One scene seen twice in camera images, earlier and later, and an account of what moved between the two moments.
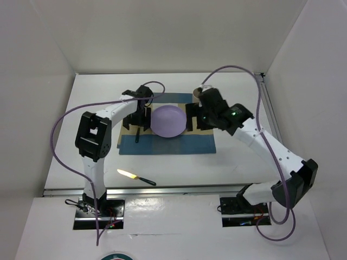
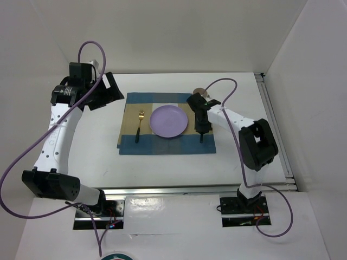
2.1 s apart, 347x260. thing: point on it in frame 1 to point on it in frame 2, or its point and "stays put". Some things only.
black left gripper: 144,121 to 111,93
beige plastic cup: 197,91 stays put
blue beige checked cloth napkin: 194,141 stays put
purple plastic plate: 168,121 stays put
